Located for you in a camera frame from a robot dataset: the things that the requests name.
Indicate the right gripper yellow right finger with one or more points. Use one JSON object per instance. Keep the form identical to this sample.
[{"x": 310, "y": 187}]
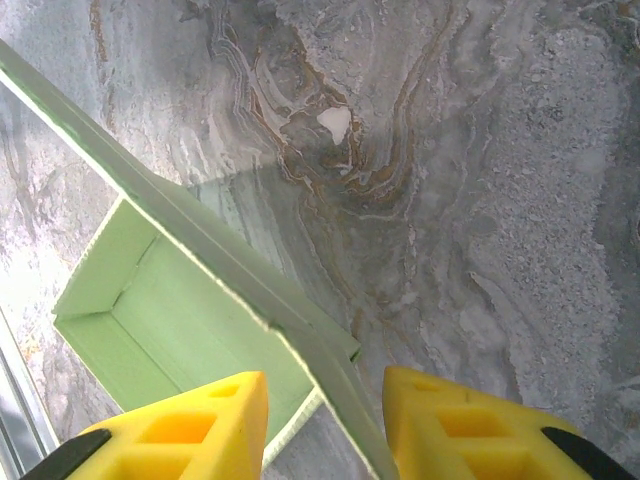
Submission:
[{"x": 475, "y": 440}]

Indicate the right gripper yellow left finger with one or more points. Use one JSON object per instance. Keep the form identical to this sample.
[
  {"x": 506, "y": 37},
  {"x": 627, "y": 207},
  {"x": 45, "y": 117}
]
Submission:
[{"x": 190, "y": 445}]

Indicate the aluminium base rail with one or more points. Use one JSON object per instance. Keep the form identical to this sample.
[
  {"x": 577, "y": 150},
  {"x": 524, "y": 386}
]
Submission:
[{"x": 20, "y": 425}]

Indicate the light green paper box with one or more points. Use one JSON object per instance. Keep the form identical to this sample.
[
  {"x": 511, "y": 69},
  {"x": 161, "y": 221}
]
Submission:
[{"x": 175, "y": 310}]

